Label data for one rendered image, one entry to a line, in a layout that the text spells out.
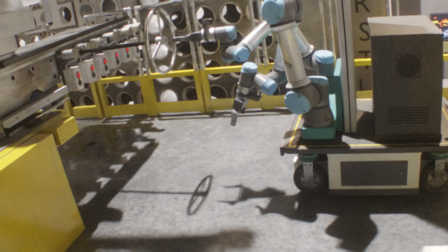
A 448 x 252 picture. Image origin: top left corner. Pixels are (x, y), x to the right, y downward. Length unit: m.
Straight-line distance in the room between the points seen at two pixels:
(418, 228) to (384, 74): 0.73
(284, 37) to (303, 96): 0.27
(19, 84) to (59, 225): 0.86
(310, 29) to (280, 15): 2.35
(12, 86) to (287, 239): 1.70
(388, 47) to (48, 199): 1.77
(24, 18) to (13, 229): 1.22
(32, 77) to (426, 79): 2.17
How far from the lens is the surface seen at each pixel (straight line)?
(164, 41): 2.35
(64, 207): 2.22
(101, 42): 2.96
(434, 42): 1.93
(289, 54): 1.81
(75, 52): 2.67
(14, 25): 2.48
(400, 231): 1.97
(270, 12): 1.78
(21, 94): 2.52
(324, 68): 2.42
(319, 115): 1.98
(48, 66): 2.72
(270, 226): 2.04
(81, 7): 4.50
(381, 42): 1.90
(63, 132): 2.21
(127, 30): 3.23
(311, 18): 4.08
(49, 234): 2.15
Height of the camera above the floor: 1.21
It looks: 21 degrees down
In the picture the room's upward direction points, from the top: 9 degrees counter-clockwise
